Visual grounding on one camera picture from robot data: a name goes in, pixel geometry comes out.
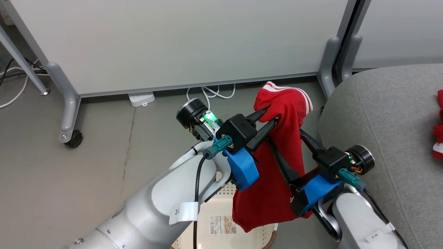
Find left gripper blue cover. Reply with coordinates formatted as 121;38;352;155
176;98;280;193

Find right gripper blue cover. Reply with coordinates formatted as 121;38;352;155
268;129;376;217

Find red garment thin white stripes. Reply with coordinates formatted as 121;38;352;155
232;81;314;233

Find red garment broad white stripe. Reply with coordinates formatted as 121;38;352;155
432;89;443;160

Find grey fabric sofa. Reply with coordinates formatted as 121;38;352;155
318;63;443;249

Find white laundry basket brown rim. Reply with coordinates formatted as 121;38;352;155
169;171;279;249

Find wide white partition panel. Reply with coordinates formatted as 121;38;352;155
10;0;358;98

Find white power strip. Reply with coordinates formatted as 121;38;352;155
128;91;156;108

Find narrow white partition panel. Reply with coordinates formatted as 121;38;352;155
350;0;443;71

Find black caster wheel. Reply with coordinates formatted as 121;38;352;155
64;129;84;149

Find long grey partition leg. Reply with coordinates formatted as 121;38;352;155
46;62;82;144

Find slanted grey metal pole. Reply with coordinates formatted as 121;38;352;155
0;25;51;96

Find right arm black cable teal plug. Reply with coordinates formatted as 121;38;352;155
338;168;409;249

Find arm black cable teal plug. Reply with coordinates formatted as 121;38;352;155
338;168;409;249
192;135;233;249

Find coiled white power cable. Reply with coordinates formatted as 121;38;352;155
186;83;237;112

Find left arm black cable teal plug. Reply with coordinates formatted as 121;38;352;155
192;135;233;249

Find thin white floor cable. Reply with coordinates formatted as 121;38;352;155
0;65;49;110

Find thin black floor cable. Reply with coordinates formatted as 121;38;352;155
0;57;48;87

